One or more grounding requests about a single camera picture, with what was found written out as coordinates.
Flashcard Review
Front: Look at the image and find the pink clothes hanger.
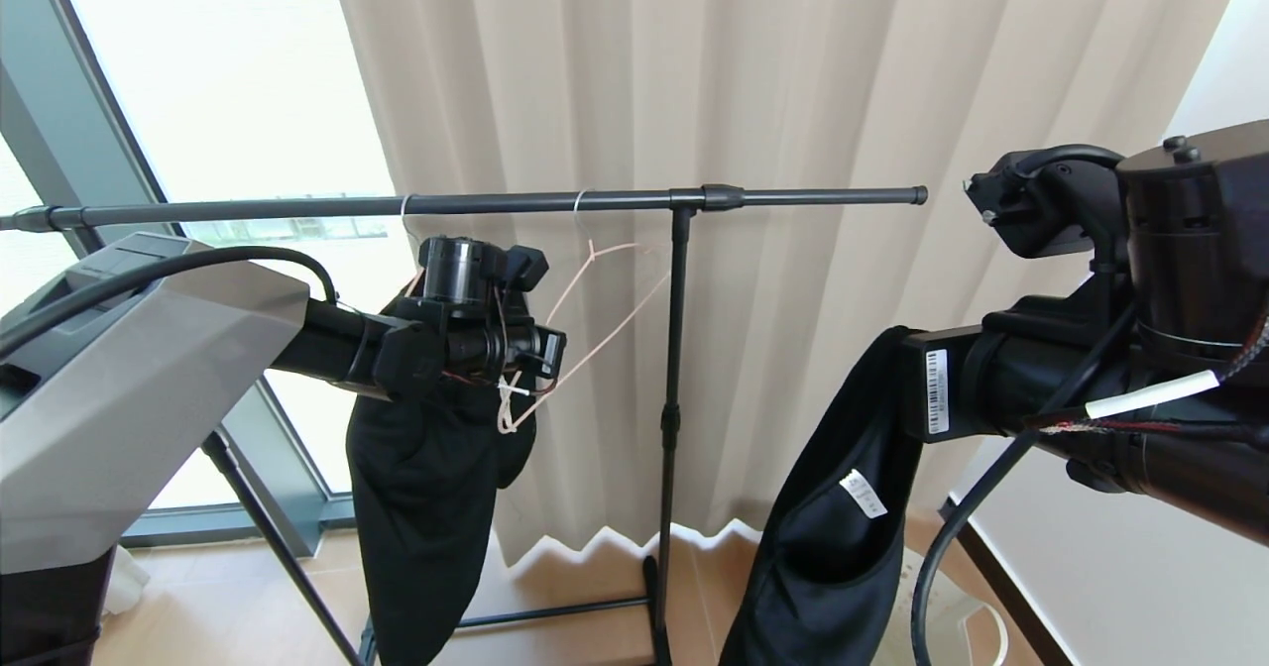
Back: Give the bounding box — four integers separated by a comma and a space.
516, 190, 675, 429
400, 195, 425, 295

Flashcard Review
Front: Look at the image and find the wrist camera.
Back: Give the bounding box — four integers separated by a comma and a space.
493, 243, 550, 295
964, 146, 1126, 259

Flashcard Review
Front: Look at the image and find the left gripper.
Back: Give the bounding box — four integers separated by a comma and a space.
441, 321, 569, 387

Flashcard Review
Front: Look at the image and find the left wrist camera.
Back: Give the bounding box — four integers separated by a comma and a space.
493, 243, 550, 295

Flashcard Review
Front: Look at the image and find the black knitted garment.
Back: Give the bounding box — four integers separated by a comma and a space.
345, 270, 541, 666

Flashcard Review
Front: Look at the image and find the white laundry basket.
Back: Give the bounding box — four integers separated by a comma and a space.
892, 547, 1010, 666

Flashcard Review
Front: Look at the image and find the window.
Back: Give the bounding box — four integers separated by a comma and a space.
0, 0, 417, 548

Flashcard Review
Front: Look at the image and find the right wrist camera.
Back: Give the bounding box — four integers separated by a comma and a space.
964, 146, 1126, 259

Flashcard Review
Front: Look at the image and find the black clothes rack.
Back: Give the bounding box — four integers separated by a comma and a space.
0, 184, 930, 666

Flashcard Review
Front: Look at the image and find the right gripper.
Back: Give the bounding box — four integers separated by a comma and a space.
902, 294, 1269, 548

